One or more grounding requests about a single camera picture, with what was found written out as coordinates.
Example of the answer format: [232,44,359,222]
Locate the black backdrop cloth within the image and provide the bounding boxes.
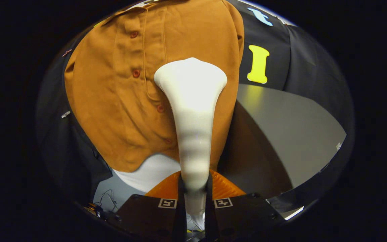
[36,0,354,213]

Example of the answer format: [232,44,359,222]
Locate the brown button-up shirt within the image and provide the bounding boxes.
[64,0,245,173]

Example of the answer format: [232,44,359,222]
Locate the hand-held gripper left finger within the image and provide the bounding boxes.
[114,170,187,242]

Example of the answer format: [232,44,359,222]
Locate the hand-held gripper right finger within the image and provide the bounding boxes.
[204,169,285,242]

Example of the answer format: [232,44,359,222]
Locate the grey cabinet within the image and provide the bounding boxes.
[218,84,347,199]

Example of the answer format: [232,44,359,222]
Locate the white mannequin torso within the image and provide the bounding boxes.
[112,153,182,193]

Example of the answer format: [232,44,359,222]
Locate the thin black floor cables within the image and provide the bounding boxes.
[89,189,118,219]

